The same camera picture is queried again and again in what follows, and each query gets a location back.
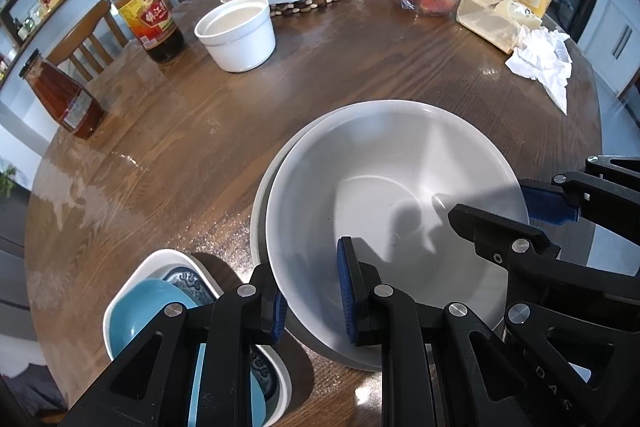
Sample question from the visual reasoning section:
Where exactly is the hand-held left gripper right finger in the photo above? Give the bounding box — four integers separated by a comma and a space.
336, 238, 531, 427

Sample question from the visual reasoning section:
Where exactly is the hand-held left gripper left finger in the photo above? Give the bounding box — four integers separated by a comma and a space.
60, 264, 289, 427

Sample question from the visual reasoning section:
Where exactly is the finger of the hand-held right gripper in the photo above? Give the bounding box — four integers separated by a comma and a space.
446, 203, 640, 309
519, 153, 640, 229

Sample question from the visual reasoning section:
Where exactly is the white bowl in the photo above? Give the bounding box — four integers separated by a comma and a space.
265, 99, 532, 358

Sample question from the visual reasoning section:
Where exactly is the large grey bowl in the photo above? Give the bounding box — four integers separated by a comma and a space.
249, 99, 506, 372

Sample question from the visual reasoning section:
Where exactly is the blue square plate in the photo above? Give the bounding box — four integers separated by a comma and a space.
109, 279, 266, 427

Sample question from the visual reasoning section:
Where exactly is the large patterned square plate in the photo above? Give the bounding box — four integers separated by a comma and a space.
103, 249, 293, 427

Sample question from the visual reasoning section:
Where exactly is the white ramekin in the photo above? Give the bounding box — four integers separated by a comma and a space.
194, 0, 277, 73

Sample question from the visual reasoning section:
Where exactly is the crumpled white tissue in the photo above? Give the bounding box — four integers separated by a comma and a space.
505, 27, 572, 115

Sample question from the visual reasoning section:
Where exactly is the beige paper box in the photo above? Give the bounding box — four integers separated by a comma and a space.
456, 0, 543, 54

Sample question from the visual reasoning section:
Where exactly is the red sauce bottle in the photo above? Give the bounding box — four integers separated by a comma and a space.
19, 49, 106, 140

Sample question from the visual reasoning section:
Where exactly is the hanging vine plant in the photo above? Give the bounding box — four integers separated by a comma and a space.
0, 159, 20, 200

